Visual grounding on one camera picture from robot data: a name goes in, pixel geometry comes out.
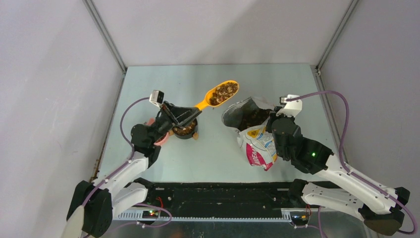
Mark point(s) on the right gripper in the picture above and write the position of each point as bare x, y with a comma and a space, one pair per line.
273, 116

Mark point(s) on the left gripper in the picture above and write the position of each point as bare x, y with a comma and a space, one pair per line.
172, 112

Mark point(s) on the cat food bag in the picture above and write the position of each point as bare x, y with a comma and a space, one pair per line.
248, 119

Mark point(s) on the yellow plastic scoop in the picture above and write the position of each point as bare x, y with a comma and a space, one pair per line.
219, 94

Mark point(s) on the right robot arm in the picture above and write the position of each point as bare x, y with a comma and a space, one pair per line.
379, 207

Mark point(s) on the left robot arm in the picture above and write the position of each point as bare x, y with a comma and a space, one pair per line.
124, 167

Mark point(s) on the black pet bowl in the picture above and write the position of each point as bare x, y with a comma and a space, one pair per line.
190, 135

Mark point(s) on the kibble in black bowl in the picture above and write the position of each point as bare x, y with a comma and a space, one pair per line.
186, 130

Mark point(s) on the pink cat bowl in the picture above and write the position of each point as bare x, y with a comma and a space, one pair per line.
163, 139

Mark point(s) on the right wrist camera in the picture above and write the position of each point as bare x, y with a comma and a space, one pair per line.
290, 106

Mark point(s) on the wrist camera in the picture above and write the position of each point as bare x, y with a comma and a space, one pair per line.
156, 98
290, 106

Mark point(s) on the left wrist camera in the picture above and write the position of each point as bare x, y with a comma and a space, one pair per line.
156, 98

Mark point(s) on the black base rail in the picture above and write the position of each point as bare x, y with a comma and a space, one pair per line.
201, 200

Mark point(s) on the aluminium frame rail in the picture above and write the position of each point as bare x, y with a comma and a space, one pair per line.
147, 213

